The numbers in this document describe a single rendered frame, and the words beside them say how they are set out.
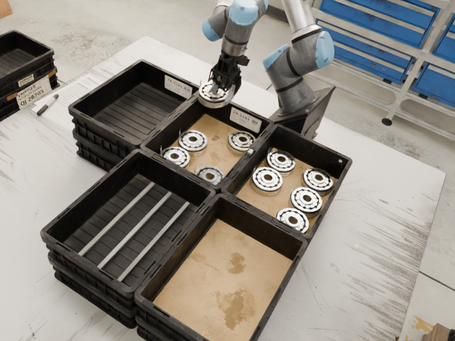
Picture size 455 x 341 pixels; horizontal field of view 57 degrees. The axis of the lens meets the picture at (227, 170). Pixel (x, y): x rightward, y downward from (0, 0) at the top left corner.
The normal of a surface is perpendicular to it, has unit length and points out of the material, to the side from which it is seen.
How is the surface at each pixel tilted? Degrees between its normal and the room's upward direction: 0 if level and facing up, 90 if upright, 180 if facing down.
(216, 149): 0
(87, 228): 0
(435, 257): 0
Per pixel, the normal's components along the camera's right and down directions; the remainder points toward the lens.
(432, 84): -0.50, 0.58
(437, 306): 0.14, -0.68
